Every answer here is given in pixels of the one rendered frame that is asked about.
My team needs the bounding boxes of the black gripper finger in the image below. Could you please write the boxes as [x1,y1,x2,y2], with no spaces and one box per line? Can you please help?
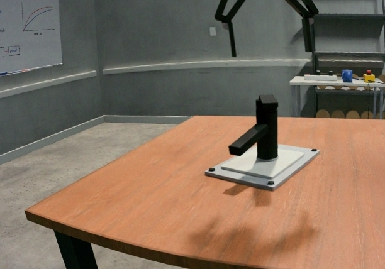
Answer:
[285,0,318,52]
[214,0,245,57]

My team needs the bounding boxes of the black tap on white base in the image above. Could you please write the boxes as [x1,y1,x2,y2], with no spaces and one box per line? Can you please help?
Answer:
[221,94,305,179]

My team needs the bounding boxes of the grey metal base plate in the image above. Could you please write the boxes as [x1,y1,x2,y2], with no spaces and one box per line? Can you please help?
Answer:
[205,144,320,191]

